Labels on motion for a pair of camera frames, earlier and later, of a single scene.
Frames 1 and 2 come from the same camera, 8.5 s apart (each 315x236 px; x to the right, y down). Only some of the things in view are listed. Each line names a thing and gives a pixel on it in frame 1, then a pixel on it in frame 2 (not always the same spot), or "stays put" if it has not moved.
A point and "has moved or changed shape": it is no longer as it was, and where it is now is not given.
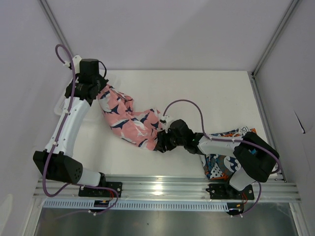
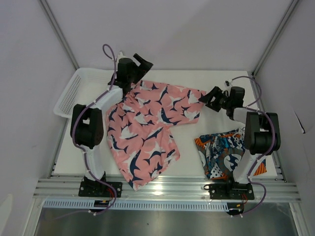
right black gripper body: [170, 140] -> [220, 101]
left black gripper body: [101, 82] -> [138, 73]
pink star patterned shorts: [141, 128] has moved or changed shape
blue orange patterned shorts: [221, 167] stays put
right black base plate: [225, 191] stays put
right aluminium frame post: [291, 8] stays put
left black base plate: [101, 192] stays put
